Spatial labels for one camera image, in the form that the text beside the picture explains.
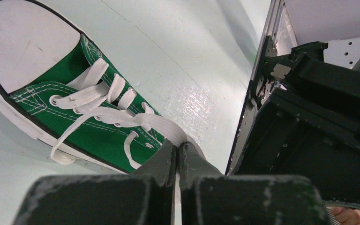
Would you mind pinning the aluminium frame rail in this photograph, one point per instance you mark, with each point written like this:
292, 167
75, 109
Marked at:
255, 95

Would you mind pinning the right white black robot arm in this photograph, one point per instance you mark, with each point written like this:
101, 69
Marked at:
301, 116

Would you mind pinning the green canvas sneaker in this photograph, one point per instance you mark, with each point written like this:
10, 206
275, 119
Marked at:
41, 53

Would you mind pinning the bare human hand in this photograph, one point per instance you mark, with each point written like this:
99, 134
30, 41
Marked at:
346, 216

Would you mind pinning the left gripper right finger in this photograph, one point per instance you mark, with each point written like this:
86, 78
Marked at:
210, 198

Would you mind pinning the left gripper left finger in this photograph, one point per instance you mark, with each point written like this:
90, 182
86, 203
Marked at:
143, 197

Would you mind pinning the white shoelace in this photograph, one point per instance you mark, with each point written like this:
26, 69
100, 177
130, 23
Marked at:
87, 103

